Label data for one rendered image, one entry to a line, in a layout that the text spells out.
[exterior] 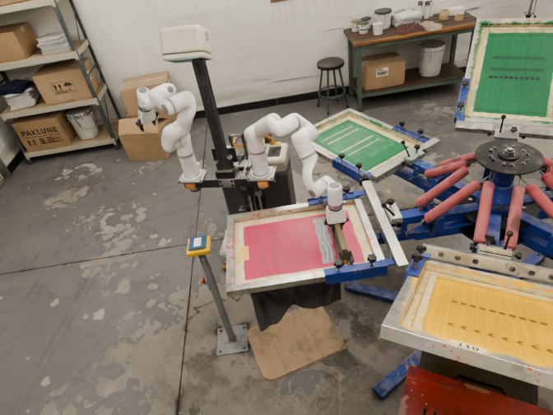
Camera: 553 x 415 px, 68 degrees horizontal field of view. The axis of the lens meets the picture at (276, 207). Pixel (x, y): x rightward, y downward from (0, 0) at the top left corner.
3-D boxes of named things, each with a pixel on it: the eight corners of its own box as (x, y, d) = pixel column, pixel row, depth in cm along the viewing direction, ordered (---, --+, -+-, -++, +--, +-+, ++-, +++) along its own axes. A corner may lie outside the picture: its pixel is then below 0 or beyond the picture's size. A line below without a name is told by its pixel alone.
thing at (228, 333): (216, 356, 284) (177, 260, 224) (217, 328, 301) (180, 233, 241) (248, 351, 283) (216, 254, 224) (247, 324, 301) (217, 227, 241)
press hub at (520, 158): (450, 348, 265) (489, 178, 180) (428, 300, 295) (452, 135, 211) (510, 339, 264) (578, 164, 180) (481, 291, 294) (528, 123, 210)
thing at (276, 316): (262, 332, 232) (248, 283, 205) (262, 327, 235) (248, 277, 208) (342, 319, 231) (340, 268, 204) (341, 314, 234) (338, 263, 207)
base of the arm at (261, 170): (253, 164, 255) (249, 142, 245) (274, 164, 252) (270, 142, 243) (249, 179, 243) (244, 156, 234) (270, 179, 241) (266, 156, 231)
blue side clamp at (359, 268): (326, 285, 199) (325, 275, 195) (324, 277, 203) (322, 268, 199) (387, 275, 199) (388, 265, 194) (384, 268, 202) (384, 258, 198)
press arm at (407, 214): (388, 227, 216) (388, 220, 213) (385, 220, 221) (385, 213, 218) (421, 222, 216) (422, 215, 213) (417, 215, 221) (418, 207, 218)
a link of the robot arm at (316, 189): (309, 152, 209) (327, 188, 213) (290, 164, 203) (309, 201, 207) (318, 149, 201) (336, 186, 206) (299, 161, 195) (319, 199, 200)
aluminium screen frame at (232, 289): (227, 296, 200) (225, 291, 198) (228, 220, 246) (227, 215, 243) (388, 272, 199) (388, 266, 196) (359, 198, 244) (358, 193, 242)
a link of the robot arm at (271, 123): (267, 112, 198) (295, 97, 206) (236, 133, 230) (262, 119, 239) (281, 138, 200) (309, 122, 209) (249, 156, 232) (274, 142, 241)
